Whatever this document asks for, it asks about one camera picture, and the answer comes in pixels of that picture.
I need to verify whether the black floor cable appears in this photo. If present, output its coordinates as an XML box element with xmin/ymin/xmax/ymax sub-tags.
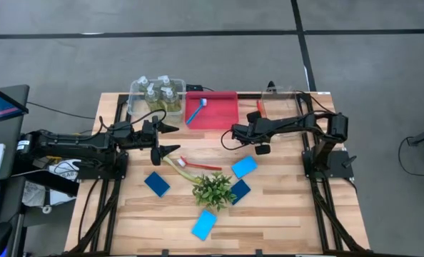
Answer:
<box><xmin>397</xmin><ymin>135</ymin><xmax>424</xmax><ymax>178</ymax></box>
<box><xmin>26</xmin><ymin>101</ymin><xmax>97</xmax><ymax>121</ymax></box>

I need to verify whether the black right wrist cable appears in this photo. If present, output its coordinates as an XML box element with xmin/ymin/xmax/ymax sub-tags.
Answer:
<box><xmin>220</xmin><ymin>127</ymin><xmax>251</xmax><ymax>151</ymax></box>

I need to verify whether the red plastic bin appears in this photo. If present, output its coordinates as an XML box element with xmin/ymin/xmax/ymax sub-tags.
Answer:
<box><xmin>183</xmin><ymin>90</ymin><xmax>240</xmax><ymax>130</ymax></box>

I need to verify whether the clear plastic tub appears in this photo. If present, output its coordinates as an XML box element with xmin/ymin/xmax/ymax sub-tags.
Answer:
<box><xmin>126</xmin><ymin>77</ymin><xmax>187</xmax><ymax>117</ymax></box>

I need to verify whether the yellow cable bundle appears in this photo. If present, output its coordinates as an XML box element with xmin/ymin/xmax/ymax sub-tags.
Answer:
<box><xmin>29</xmin><ymin>153</ymin><xmax>79</xmax><ymax>167</ymax></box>

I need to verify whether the blue kitchen sponge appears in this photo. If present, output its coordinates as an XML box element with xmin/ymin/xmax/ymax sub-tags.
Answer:
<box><xmin>231</xmin><ymin>154</ymin><xmax>259</xmax><ymax>180</ymax></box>
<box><xmin>191</xmin><ymin>208</ymin><xmax>218</xmax><ymax>241</ymax></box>
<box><xmin>143</xmin><ymin>171</ymin><xmax>171</xmax><ymax>198</ymax></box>
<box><xmin>229</xmin><ymin>178</ymin><xmax>252</xmax><ymax>206</ymax></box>

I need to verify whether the green dish brush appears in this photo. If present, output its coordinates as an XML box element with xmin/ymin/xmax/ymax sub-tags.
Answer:
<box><xmin>161</xmin><ymin>153</ymin><xmax>202</xmax><ymax>185</ymax></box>

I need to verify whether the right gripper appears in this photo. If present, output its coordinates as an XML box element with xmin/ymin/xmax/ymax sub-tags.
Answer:
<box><xmin>231</xmin><ymin>110</ymin><xmax>283</xmax><ymax>156</ymax></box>

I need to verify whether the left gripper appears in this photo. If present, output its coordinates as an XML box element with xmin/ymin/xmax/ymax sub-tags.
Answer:
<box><xmin>133</xmin><ymin>116</ymin><xmax>181</xmax><ymax>167</ymax></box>

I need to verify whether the blue dish brush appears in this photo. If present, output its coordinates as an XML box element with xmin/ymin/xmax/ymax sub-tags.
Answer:
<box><xmin>186</xmin><ymin>98</ymin><xmax>208</xmax><ymax>126</ymax></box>

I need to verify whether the clear plastic organizer bin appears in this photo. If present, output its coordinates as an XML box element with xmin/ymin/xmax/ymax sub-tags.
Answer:
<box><xmin>261</xmin><ymin>85</ymin><xmax>306</xmax><ymax>138</ymax></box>

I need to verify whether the green plant in white pot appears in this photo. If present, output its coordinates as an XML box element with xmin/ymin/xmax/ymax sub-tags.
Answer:
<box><xmin>191</xmin><ymin>171</ymin><xmax>238</xmax><ymax>212</ymax></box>

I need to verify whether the white crumpled paper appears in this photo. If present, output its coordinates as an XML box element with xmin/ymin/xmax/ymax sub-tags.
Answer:
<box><xmin>21</xmin><ymin>156</ymin><xmax>81</xmax><ymax>208</ymax></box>

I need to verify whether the black aluminium table frame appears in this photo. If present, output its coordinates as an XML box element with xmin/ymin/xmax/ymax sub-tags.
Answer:
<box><xmin>67</xmin><ymin>91</ymin><xmax>372</xmax><ymax>257</ymax></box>

